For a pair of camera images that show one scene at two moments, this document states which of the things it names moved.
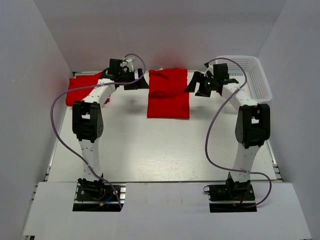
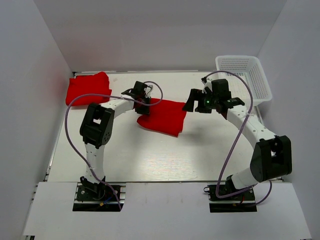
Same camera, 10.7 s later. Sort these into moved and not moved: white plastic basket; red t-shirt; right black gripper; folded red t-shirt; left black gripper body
Moved: left black gripper body; red t-shirt; right black gripper
Not moved: folded red t-shirt; white plastic basket
